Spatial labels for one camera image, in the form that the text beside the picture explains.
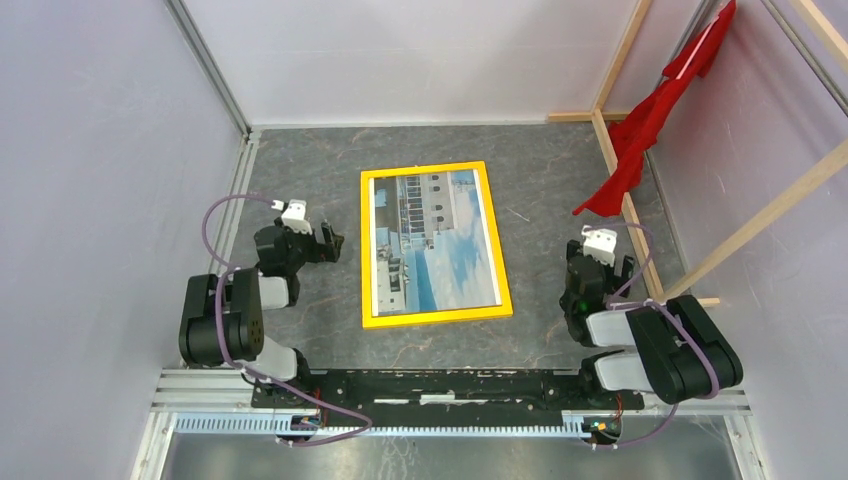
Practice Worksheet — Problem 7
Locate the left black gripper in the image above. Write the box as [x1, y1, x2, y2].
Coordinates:
[275, 217, 344, 273]

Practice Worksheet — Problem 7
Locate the yellow wooden picture frame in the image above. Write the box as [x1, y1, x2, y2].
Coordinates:
[359, 160, 515, 331]

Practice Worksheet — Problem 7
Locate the building photo print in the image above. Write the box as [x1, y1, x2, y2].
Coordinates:
[369, 168, 502, 317]

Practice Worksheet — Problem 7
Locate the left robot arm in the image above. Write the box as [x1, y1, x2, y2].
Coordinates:
[178, 221, 344, 408]

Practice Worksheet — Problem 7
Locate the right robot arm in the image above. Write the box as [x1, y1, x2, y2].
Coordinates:
[559, 234, 744, 408]

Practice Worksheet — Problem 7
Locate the red cloth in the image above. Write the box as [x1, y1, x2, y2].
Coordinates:
[572, 1, 737, 217]

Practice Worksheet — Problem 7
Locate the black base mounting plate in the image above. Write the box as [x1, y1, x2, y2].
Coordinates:
[251, 369, 645, 428]

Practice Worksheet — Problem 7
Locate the light wooden beam structure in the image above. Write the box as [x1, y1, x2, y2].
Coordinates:
[547, 0, 848, 309]

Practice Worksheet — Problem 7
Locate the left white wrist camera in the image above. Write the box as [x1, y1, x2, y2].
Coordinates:
[271, 199, 313, 235]

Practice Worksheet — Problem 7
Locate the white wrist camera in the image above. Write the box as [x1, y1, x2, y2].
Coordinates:
[271, 199, 313, 235]
[581, 225, 618, 267]

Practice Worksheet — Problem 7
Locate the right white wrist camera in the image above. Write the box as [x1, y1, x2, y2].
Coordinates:
[581, 225, 618, 267]

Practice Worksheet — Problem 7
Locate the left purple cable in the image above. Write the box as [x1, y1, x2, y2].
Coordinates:
[201, 193, 374, 448]

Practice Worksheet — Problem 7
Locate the aluminium rail frame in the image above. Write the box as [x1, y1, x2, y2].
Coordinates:
[134, 123, 770, 479]

